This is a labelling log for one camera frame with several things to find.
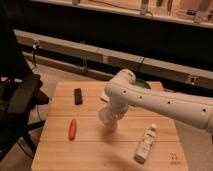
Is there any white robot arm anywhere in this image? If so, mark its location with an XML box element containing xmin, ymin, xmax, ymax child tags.
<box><xmin>100</xmin><ymin>69</ymin><xmax>213</xmax><ymax>134</ymax></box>

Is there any white sponge block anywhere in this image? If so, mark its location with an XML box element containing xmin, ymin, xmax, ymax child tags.
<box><xmin>100</xmin><ymin>92</ymin><xmax>109</xmax><ymax>102</ymax></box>

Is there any green bowl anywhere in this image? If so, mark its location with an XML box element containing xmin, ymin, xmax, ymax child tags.
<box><xmin>135</xmin><ymin>79</ymin><xmax>150</xmax><ymax>89</ymax></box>

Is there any black rectangular block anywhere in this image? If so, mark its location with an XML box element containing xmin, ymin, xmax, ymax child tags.
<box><xmin>74</xmin><ymin>88</ymin><xmax>83</xmax><ymax>105</ymax></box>

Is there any white plastic bottle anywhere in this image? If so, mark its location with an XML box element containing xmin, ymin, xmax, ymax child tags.
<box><xmin>134</xmin><ymin>124</ymin><xmax>156</xmax><ymax>164</ymax></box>

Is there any orange carrot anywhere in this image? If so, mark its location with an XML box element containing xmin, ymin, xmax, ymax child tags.
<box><xmin>68</xmin><ymin>119</ymin><xmax>77</xmax><ymax>140</ymax></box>

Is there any wooden table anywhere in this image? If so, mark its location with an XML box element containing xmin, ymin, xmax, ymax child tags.
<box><xmin>32</xmin><ymin>81</ymin><xmax>188</xmax><ymax>171</ymax></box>

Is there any black chair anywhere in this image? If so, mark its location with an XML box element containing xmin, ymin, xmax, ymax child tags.
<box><xmin>0</xmin><ymin>28</ymin><xmax>49</xmax><ymax>162</ymax></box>

